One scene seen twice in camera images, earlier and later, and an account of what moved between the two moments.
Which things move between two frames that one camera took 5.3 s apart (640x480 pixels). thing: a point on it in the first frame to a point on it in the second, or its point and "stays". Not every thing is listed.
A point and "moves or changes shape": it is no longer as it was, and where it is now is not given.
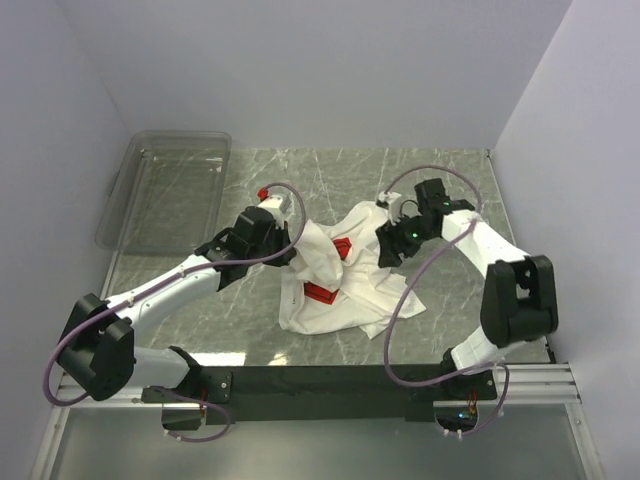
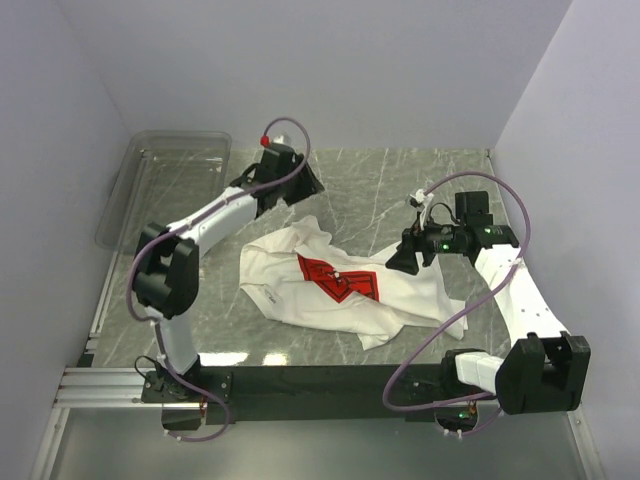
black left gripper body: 276,242 to 297,163
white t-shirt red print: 334,280 moves or changes shape
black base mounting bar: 326,394 stays
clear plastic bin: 167,195 stays
